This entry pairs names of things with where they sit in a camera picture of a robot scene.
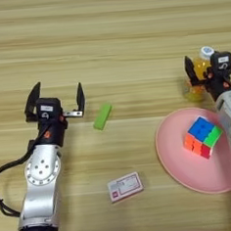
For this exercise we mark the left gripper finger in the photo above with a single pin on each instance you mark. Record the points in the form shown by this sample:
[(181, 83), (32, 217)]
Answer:
[(80, 99), (32, 99)]

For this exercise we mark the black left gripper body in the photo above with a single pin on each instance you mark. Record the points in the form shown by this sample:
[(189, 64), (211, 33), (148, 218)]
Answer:
[(53, 132)]

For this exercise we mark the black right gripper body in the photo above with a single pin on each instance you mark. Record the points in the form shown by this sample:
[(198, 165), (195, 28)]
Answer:
[(221, 85)]

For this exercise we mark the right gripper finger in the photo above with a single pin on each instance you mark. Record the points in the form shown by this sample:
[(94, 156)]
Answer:
[(190, 69)]

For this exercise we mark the orange juice bottle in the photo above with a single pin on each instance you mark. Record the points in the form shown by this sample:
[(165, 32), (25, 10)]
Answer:
[(202, 68)]

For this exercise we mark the green rectangular block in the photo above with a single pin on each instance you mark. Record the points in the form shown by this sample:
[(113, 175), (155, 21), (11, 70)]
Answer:
[(103, 116)]

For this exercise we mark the multicoloured puzzle cube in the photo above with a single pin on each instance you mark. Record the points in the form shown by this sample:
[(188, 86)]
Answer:
[(202, 130)]

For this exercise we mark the white and pink card box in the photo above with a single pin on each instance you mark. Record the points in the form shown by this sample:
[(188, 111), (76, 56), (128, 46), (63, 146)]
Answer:
[(124, 187)]

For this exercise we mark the left gripper labelled black box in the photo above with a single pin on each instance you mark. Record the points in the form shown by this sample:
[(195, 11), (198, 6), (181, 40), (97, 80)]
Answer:
[(48, 108)]

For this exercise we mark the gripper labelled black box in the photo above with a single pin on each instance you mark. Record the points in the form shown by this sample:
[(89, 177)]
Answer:
[(222, 63), (48, 108)]

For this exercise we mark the right gripper labelled black box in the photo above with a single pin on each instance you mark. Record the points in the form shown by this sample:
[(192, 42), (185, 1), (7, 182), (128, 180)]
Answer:
[(222, 63)]

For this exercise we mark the pink round plate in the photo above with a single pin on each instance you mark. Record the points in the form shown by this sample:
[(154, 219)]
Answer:
[(184, 174)]

